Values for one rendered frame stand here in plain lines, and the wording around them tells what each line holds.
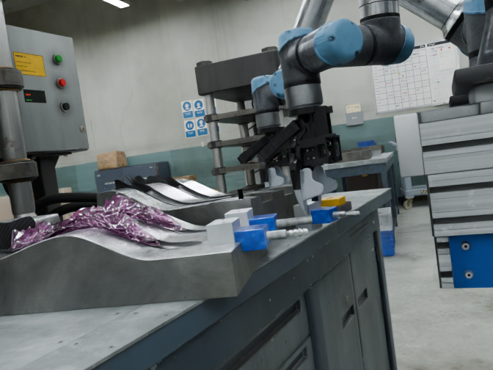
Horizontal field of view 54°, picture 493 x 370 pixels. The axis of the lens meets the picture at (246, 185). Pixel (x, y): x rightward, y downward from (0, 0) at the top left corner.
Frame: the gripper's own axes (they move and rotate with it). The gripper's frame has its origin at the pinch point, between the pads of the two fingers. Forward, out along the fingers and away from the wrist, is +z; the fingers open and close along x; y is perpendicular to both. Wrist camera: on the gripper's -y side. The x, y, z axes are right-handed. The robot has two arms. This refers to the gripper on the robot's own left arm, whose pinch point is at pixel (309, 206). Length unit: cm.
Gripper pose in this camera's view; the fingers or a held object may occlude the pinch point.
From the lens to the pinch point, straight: 100.2
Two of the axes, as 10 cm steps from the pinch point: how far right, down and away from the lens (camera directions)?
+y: 8.2, -0.8, -5.6
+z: 1.4, 9.9, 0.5
